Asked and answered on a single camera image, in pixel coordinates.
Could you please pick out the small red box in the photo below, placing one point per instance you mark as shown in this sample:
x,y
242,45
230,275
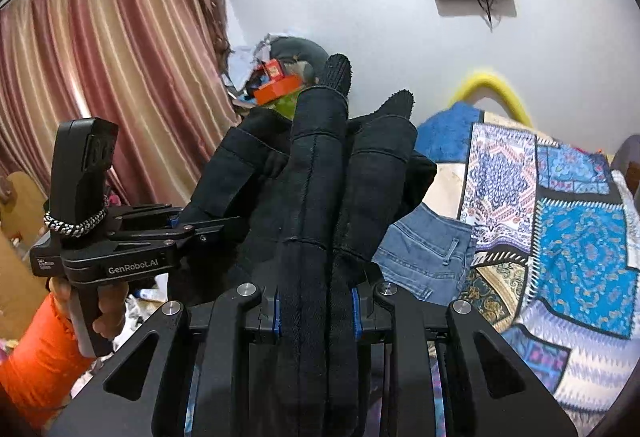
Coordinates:
x,y
274,69

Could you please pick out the person's left forearm orange sleeve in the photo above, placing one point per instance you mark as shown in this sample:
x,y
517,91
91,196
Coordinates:
x,y
40,357

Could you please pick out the tan wooden board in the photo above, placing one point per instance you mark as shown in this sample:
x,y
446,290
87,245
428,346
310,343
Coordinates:
x,y
22,197

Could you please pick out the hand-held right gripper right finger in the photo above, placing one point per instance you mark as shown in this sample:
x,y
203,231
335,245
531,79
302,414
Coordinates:
x,y
362,317

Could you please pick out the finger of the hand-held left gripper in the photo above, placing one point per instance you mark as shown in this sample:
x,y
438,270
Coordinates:
x,y
210,231
150,214

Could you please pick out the blue jeans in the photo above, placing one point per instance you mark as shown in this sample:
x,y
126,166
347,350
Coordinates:
x,y
425,242

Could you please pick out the yellow curved tube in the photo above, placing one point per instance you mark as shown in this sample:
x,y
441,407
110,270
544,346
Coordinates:
x,y
500,82

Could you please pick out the pink striped curtain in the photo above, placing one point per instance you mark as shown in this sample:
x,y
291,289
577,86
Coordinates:
x,y
125,42

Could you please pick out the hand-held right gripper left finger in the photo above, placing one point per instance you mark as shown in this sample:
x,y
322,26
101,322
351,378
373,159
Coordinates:
x,y
270,317

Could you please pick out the black pants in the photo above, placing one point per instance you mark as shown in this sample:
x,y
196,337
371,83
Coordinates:
x,y
315,167

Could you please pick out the orange box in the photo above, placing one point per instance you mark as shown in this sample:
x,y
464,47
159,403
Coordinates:
x,y
277,89

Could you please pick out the patchwork printed blanket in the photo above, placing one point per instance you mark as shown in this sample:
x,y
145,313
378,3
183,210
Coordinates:
x,y
575,242

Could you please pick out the person's left hand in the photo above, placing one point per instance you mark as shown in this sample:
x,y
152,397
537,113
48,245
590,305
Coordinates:
x,y
112,312

